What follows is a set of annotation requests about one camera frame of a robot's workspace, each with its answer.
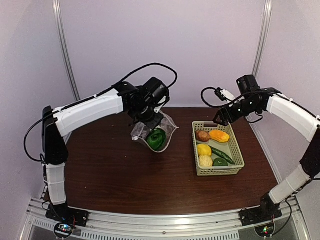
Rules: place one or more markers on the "beige walnut toy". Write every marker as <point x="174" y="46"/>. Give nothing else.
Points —
<point x="205" y="161"/>

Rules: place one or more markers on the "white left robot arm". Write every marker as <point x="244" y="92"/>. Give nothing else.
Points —
<point x="61" y="121"/>

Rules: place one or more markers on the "aluminium front rail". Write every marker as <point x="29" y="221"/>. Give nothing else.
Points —
<point x="223" y="225"/>

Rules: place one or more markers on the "brown potato toy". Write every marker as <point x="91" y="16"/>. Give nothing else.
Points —
<point x="202" y="136"/>

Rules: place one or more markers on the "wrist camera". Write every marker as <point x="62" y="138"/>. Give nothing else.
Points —
<point x="224" y="95"/>
<point x="161" y="103"/>

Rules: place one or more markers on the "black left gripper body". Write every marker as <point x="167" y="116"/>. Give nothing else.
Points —
<point x="144" y="115"/>

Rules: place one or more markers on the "green pepper toy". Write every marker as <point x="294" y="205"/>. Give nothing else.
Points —
<point x="220" y="162"/>

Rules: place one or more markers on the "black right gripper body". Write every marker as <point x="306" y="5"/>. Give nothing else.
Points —
<point x="247" y="108"/>

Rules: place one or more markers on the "orange mango slice toy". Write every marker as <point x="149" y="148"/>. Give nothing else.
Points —
<point x="219" y="136"/>

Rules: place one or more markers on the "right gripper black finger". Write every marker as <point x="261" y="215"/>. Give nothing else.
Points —
<point x="217" y="117"/>
<point x="223" y="121"/>

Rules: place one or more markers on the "right aluminium corner post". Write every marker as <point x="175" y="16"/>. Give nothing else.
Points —
<point x="263" y="36"/>

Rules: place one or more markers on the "dark green cucumber toy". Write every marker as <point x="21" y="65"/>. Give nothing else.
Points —
<point x="222" y="155"/>

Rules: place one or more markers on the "yellow lemon toy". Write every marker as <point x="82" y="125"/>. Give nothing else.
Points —
<point x="204" y="150"/>

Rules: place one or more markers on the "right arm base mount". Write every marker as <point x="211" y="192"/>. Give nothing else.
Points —
<point x="257" y="215"/>

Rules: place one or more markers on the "green bok choy toy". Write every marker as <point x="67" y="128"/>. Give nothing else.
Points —
<point x="156" y="139"/>

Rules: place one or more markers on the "pale green perforated basket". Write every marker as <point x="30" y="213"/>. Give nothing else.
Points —
<point x="231" y="148"/>

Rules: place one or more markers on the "circuit board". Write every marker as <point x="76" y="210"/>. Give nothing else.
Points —
<point x="63" y="230"/>
<point x="265" y="231"/>

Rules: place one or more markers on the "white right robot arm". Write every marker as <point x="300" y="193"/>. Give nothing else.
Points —
<point x="254" y="99"/>

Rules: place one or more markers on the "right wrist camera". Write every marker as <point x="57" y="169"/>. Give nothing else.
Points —
<point x="224" y="95"/>

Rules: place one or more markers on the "right circuit board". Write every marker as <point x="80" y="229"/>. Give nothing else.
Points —
<point x="265" y="231"/>

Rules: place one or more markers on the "left circuit board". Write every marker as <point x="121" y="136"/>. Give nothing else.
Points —
<point x="63" y="230"/>

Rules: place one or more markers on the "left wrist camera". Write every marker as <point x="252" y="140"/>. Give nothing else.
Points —
<point x="161" y="103"/>

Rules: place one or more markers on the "left aluminium corner post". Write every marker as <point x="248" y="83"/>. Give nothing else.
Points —
<point x="64" y="49"/>

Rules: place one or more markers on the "aluminium corner post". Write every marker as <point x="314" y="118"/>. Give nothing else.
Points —
<point x="263" y="36"/>
<point x="64" y="49"/>

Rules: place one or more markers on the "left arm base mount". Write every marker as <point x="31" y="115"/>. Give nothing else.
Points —
<point x="63" y="213"/>

